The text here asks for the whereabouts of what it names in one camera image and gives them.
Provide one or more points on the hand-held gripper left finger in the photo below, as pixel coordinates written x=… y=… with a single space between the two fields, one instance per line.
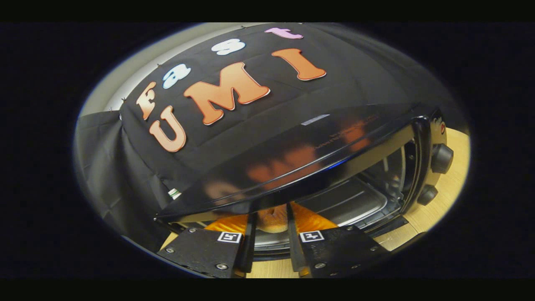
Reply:
x=252 y=242

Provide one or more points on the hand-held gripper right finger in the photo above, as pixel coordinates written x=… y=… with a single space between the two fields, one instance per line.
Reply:
x=291 y=242

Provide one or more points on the round bread bun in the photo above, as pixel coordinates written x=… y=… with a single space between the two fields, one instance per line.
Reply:
x=272 y=219

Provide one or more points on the black toaster oven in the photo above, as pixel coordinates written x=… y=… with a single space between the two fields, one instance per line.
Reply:
x=317 y=142

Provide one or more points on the metal oven tray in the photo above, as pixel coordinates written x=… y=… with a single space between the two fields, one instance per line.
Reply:
x=347 y=201

